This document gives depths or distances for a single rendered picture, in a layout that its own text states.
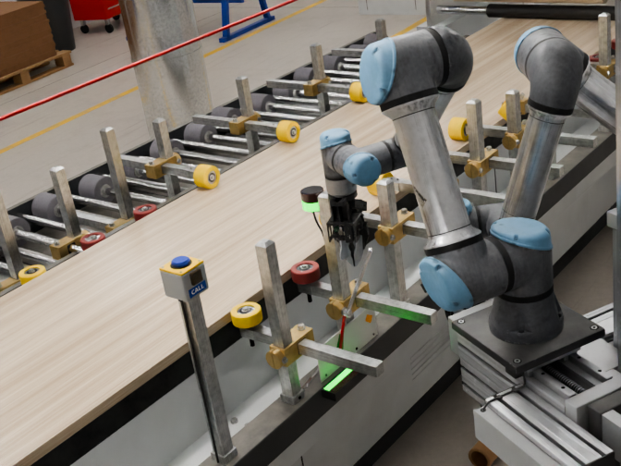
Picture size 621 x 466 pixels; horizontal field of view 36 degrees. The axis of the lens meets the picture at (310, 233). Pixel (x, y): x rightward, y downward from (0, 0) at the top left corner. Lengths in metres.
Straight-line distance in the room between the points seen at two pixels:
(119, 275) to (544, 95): 1.39
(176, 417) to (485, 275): 0.97
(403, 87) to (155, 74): 4.74
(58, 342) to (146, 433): 0.35
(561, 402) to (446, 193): 0.45
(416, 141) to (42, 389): 1.11
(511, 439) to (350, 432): 1.31
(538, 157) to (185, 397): 1.06
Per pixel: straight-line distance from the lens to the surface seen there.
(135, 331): 2.52
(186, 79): 6.49
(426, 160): 1.82
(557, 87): 2.02
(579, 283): 4.29
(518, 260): 1.88
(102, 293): 2.76
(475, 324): 2.04
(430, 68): 1.84
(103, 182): 3.78
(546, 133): 2.05
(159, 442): 2.46
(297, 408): 2.44
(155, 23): 6.38
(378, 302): 2.51
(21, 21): 9.24
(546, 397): 1.94
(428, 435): 3.44
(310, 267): 2.64
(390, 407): 3.28
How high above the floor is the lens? 2.10
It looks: 25 degrees down
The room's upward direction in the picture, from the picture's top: 9 degrees counter-clockwise
